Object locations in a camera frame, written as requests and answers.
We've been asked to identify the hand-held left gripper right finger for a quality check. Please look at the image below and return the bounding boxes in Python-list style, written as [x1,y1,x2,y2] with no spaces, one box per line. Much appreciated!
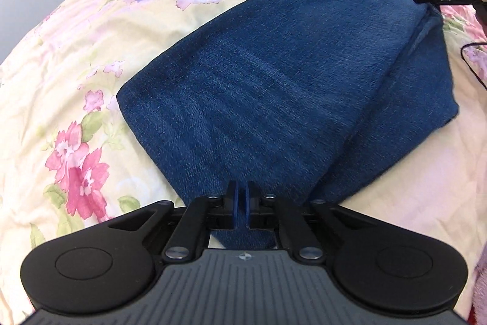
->
[243,180,383,265]

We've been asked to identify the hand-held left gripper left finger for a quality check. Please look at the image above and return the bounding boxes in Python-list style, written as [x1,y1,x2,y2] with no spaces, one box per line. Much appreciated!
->
[106,180,241,265]

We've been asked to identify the black cable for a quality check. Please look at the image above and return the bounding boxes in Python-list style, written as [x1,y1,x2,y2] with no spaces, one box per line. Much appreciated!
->
[460,41,487,90]

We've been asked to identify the blue denim pants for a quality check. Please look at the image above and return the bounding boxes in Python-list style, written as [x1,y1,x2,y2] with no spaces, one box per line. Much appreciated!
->
[116,0,460,251]

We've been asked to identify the purple fuzzy blanket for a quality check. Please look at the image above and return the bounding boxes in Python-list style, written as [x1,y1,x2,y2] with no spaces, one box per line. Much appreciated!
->
[471,258,487,314]

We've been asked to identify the floral bed quilt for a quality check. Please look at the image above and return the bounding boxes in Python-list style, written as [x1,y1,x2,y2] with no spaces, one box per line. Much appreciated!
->
[0,0,487,284]

